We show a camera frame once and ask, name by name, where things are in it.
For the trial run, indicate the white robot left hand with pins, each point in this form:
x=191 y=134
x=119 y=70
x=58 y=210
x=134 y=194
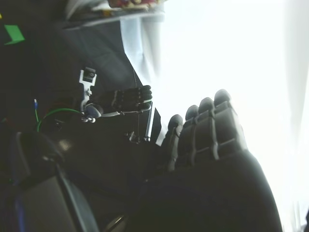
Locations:
x=205 y=193

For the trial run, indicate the rainbow wooden hand piano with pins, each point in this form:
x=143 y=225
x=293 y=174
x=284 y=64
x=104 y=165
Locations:
x=135 y=3

